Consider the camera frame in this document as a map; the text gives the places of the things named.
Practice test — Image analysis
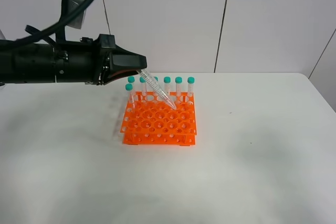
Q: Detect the front-left rack tube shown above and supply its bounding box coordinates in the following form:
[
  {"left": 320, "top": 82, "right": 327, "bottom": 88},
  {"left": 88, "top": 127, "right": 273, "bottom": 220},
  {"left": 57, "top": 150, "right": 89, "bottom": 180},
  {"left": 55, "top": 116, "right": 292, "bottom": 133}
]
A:
[{"left": 125, "top": 83, "right": 135, "bottom": 109}]

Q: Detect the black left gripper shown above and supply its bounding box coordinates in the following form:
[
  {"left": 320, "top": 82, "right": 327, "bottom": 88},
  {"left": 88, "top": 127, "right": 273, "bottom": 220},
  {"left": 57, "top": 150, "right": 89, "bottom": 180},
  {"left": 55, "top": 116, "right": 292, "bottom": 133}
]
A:
[{"left": 55, "top": 34, "right": 147, "bottom": 85}]

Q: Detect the left camera cable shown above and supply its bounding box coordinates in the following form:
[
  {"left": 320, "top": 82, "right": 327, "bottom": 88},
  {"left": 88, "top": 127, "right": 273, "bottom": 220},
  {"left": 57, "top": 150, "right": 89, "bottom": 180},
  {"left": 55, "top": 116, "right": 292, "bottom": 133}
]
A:
[{"left": 14, "top": 0, "right": 109, "bottom": 45}]

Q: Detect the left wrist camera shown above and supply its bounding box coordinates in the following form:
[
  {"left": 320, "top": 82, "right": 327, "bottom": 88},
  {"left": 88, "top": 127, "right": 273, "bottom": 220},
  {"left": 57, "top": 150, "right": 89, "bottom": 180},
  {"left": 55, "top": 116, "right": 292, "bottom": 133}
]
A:
[{"left": 61, "top": 0, "right": 86, "bottom": 29}]

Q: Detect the clear tube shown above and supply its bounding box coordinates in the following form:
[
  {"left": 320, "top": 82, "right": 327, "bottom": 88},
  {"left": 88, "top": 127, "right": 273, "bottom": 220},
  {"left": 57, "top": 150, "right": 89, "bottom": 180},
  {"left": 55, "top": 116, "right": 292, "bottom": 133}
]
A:
[{"left": 137, "top": 69, "right": 176, "bottom": 110}]

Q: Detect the orange test tube rack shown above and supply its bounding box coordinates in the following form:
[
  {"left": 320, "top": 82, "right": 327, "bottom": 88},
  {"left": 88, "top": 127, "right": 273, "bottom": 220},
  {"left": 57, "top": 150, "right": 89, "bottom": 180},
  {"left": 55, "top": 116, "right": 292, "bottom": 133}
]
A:
[{"left": 120, "top": 91, "right": 197, "bottom": 146}]

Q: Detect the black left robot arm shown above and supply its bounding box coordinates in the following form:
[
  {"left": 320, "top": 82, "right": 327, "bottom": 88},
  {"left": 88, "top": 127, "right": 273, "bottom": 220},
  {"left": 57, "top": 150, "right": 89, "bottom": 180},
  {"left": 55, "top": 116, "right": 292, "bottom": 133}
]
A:
[{"left": 1, "top": 34, "right": 147, "bottom": 86}]

